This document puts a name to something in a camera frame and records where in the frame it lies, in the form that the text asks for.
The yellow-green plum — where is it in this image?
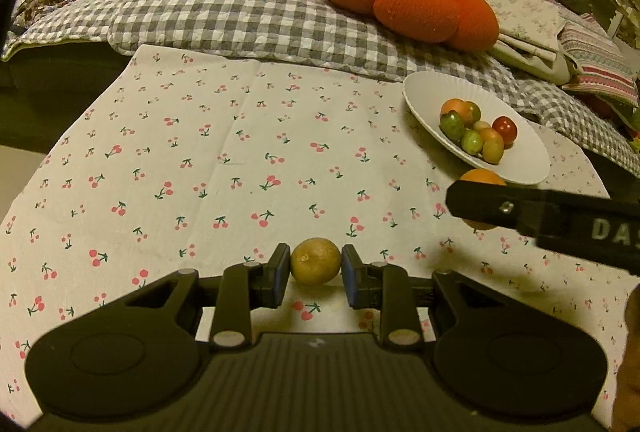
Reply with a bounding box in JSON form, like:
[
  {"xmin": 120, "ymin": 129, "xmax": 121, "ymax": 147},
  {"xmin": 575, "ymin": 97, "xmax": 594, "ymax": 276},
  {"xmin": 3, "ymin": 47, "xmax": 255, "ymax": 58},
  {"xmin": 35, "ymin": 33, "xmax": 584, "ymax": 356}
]
[
  {"xmin": 482, "ymin": 139, "xmax": 504, "ymax": 165},
  {"xmin": 291, "ymin": 237, "xmax": 342, "ymax": 286},
  {"xmin": 464, "ymin": 101, "xmax": 482, "ymax": 127}
]

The large orange front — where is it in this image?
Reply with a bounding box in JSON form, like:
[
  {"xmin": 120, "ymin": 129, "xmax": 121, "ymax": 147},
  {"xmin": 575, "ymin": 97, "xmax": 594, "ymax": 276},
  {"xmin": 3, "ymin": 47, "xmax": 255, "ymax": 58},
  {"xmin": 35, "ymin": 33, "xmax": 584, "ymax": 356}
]
[{"xmin": 459, "ymin": 169, "xmax": 506, "ymax": 231}]

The red tomato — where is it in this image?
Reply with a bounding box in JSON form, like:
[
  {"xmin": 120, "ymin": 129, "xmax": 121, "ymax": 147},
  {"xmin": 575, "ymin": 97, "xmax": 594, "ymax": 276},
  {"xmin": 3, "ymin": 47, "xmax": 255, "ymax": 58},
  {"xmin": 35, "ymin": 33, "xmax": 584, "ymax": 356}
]
[{"xmin": 492, "ymin": 116, "xmax": 518, "ymax": 147}]

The small orange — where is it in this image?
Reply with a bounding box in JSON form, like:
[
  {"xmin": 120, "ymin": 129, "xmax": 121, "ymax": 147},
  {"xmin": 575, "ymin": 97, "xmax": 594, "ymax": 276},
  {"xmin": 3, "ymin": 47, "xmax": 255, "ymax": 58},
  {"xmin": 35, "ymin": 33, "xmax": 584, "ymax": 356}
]
[{"xmin": 480, "ymin": 127, "xmax": 504, "ymax": 147}]

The green plum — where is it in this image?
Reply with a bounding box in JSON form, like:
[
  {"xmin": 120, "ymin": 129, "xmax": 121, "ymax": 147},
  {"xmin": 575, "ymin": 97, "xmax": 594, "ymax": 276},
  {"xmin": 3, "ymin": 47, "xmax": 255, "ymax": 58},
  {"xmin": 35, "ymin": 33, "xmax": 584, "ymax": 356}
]
[
  {"xmin": 439, "ymin": 111, "xmax": 466, "ymax": 144},
  {"xmin": 460, "ymin": 129, "xmax": 484, "ymax": 156}
]

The pale small fruit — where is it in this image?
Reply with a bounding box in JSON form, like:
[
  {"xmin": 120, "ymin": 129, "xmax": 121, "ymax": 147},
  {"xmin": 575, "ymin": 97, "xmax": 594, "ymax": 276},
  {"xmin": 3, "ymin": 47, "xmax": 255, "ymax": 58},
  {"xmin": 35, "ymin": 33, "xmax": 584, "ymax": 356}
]
[{"xmin": 472, "ymin": 120, "xmax": 491, "ymax": 132}]

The person's right hand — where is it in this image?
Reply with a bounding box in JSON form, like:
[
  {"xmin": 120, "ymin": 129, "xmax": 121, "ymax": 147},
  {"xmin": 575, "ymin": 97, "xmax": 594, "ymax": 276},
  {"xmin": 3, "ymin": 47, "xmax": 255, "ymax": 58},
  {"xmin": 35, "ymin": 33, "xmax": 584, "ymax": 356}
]
[{"xmin": 611, "ymin": 287, "xmax": 640, "ymax": 432}]

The white ribbed plate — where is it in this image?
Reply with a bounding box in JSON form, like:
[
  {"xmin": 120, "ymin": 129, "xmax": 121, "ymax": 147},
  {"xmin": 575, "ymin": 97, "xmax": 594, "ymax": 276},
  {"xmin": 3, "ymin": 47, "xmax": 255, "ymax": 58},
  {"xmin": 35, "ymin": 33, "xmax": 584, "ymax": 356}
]
[{"xmin": 404, "ymin": 72, "xmax": 550, "ymax": 185}]

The cherry print tablecloth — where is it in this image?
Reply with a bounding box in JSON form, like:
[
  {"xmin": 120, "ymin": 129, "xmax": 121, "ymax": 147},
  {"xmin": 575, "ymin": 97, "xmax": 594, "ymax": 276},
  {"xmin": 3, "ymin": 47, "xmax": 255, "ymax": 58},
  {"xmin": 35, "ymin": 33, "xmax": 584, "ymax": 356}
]
[{"xmin": 1, "ymin": 47, "xmax": 634, "ymax": 425}]

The striped patterned pillow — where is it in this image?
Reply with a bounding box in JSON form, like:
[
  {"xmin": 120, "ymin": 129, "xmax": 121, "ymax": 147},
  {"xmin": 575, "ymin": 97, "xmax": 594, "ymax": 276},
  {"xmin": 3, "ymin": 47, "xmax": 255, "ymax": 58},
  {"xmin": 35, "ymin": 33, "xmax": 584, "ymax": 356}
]
[{"xmin": 542, "ymin": 0, "xmax": 639, "ymax": 108}]

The folded floral beige cloth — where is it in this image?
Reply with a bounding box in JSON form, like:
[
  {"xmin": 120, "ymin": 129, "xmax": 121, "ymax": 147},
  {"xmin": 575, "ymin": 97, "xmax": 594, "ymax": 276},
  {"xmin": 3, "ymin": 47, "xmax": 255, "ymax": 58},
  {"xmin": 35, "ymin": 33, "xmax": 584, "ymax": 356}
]
[{"xmin": 485, "ymin": 0, "xmax": 575, "ymax": 86}]

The grey checkered blanket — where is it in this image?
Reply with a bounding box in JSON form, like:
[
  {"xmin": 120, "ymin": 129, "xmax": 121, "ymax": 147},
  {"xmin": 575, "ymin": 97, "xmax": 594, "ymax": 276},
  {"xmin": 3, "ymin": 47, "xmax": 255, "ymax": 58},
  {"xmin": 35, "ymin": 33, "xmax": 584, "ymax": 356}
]
[{"xmin": 1, "ymin": 0, "xmax": 639, "ymax": 174}]

